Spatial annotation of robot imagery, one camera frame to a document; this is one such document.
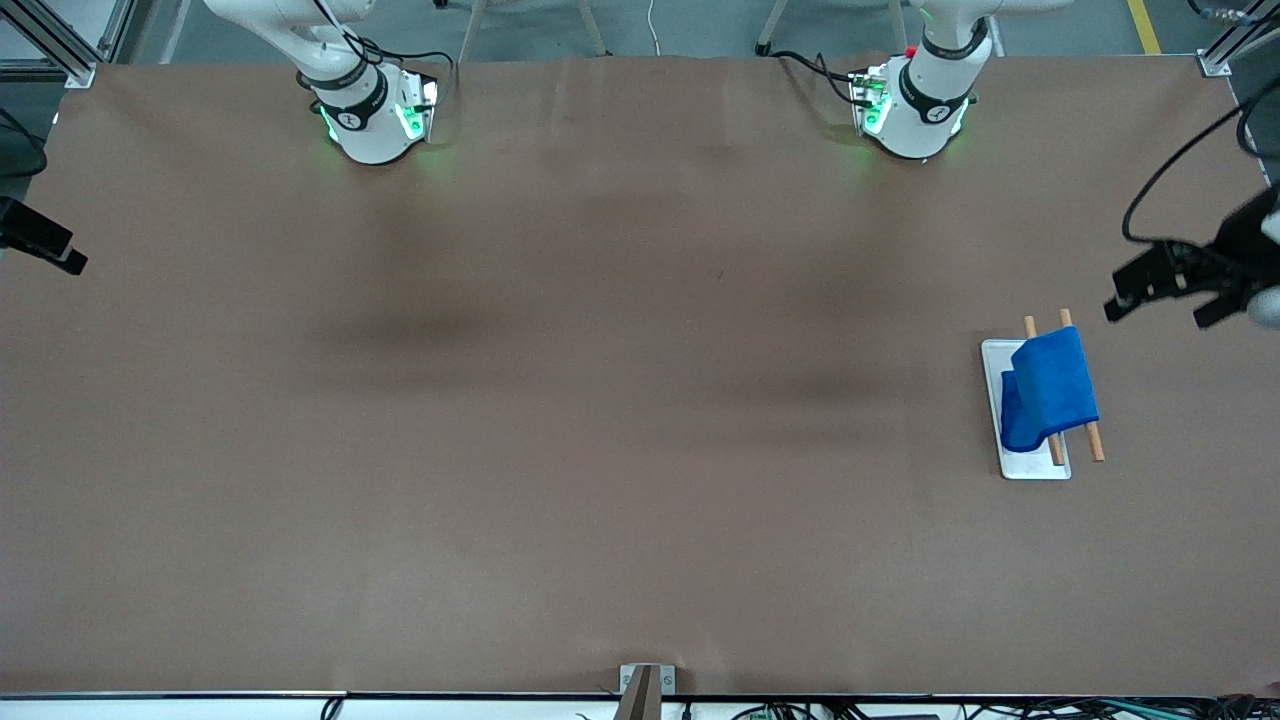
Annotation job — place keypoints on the metal bracket with brown post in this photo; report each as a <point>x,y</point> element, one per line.
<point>645,700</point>

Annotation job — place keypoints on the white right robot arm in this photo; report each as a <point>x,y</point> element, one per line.
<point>370,120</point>

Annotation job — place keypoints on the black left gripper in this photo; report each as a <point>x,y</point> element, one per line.
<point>1236,262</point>

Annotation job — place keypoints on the white stand leg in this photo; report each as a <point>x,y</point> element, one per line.
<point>773,25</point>
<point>901,25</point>
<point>471,30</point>
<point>592,28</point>

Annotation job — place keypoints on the blue towel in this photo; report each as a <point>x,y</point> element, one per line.
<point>1050,390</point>

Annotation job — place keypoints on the aluminium frame profile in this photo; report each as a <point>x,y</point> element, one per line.
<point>60,50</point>
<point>1230,40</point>

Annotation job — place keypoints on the brown table cover mat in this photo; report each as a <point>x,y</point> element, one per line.
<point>640,450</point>

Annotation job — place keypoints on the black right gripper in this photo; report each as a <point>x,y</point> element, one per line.
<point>40,240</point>

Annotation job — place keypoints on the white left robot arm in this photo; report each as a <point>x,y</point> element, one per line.
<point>935,90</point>

